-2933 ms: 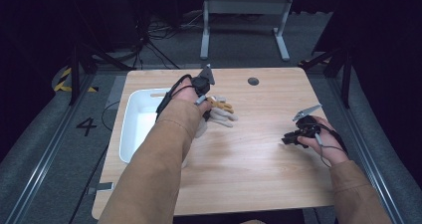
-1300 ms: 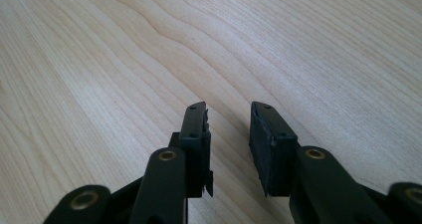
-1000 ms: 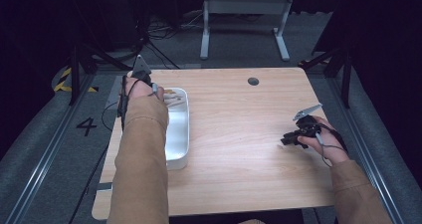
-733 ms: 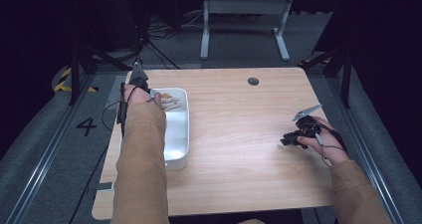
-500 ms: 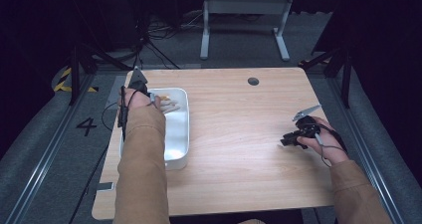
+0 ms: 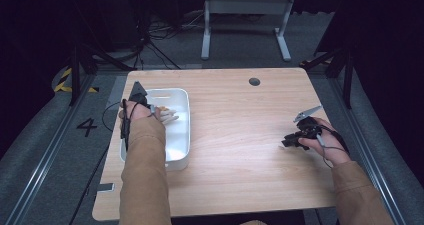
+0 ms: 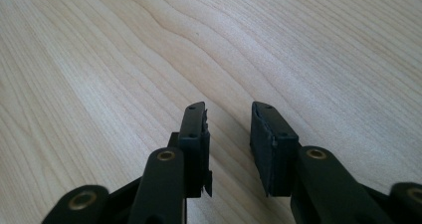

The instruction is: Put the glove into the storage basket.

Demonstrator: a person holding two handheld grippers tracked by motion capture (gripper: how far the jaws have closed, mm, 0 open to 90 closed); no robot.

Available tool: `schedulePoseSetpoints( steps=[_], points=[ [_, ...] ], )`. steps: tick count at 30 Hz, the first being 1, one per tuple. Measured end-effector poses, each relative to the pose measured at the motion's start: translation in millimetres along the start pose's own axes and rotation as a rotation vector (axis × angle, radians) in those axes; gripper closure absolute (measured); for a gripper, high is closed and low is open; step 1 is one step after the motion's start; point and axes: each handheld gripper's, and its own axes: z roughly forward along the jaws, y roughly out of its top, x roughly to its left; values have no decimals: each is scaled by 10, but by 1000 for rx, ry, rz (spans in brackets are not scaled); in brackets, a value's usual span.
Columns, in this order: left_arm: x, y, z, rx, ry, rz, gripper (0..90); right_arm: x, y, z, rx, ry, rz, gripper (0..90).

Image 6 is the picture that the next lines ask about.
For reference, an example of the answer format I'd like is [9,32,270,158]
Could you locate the black floor cable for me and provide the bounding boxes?
[67,100,122,225]

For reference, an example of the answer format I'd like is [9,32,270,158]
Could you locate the person's right hand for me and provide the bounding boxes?
[297,116,352,169]

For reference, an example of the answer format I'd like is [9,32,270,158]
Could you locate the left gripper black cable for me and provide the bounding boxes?
[119,98,142,153]

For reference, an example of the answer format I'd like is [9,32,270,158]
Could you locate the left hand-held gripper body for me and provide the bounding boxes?
[127,80,150,109]

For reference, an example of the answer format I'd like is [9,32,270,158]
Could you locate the white plastic bin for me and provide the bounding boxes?
[119,88,192,172]

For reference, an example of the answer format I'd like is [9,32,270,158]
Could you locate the yellow black floor tape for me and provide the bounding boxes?
[53,66,100,94]

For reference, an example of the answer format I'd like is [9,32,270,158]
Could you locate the bundle of floor cables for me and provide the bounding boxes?
[132,10,205,71]

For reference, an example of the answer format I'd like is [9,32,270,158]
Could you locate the person's left hand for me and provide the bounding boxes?
[117,99,164,123]

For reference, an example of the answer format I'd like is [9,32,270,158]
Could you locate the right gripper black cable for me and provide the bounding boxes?
[314,122,351,170]

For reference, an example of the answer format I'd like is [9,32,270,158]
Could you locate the black metal stand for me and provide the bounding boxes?
[299,46,355,110]
[67,40,135,107]

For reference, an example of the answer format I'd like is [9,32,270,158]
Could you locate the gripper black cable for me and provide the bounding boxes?
[314,122,351,170]
[119,98,142,153]

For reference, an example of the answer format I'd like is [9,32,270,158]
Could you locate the white metal desk frame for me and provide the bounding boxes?
[200,0,297,63]

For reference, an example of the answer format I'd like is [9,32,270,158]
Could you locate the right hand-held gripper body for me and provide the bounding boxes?
[292,104,324,143]

